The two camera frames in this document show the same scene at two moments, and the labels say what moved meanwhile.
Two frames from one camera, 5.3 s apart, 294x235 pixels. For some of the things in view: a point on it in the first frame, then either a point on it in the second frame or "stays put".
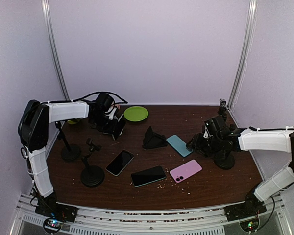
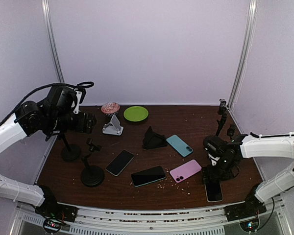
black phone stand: [223, 109] stays put
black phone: [120, 162] stays put
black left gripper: [109, 130] to [88, 125]
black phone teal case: [147, 176] stays put
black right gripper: [196, 143] to [212, 176]
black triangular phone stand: [152, 140] stays put
